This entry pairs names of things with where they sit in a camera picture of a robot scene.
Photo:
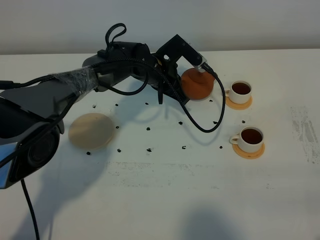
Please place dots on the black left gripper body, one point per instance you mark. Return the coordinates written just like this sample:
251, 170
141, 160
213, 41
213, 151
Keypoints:
168, 67

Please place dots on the brown clay teapot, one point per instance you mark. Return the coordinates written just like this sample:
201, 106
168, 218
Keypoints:
197, 85

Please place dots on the orange round coaster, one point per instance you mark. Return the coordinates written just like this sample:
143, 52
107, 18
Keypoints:
246, 155
238, 107

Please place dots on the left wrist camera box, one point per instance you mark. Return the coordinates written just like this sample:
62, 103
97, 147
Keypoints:
182, 52

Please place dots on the cream round teapot coaster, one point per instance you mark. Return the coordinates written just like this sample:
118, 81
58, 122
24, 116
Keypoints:
91, 131

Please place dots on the far white teacup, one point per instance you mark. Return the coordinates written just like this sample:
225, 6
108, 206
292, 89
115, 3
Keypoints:
239, 92

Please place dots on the near orange round coaster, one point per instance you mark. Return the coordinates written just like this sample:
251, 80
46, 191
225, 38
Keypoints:
246, 155

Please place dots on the near white teacup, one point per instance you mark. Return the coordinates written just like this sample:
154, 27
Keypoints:
250, 139

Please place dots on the far orange round coaster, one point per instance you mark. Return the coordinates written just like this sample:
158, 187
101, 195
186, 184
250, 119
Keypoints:
238, 107

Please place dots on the white teacup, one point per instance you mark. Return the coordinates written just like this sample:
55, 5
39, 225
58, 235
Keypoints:
250, 139
239, 92

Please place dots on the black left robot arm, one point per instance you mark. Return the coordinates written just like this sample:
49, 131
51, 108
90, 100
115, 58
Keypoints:
32, 113

